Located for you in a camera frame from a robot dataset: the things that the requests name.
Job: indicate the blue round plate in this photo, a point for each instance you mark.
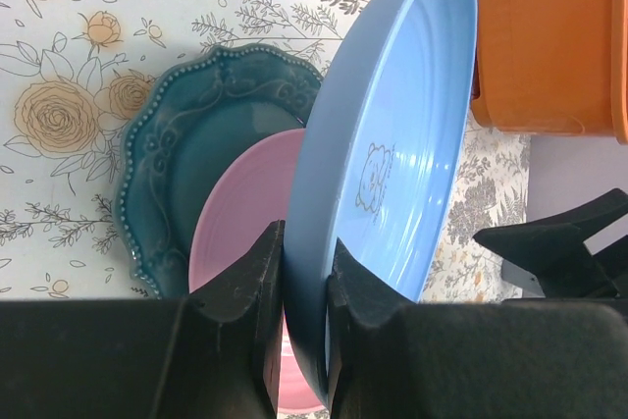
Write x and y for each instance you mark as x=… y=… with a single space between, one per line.
x=378 y=160

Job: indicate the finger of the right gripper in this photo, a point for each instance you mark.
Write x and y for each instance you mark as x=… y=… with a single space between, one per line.
x=549 y=257

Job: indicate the floral table mat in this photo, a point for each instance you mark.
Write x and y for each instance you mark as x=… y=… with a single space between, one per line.
x=73 y=73

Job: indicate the pink plate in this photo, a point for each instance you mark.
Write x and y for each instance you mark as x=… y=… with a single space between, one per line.
x=251 y=194

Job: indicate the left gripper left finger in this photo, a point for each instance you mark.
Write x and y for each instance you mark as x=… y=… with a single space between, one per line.
x=215 y=353

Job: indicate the orange plastic bin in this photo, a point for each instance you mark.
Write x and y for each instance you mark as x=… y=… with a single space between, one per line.
x=552 y=67

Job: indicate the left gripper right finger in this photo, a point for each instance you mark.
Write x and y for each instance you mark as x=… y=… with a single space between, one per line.
x=393 y=358

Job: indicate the teal scalloped plate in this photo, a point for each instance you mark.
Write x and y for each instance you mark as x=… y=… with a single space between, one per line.
x=199 y=116

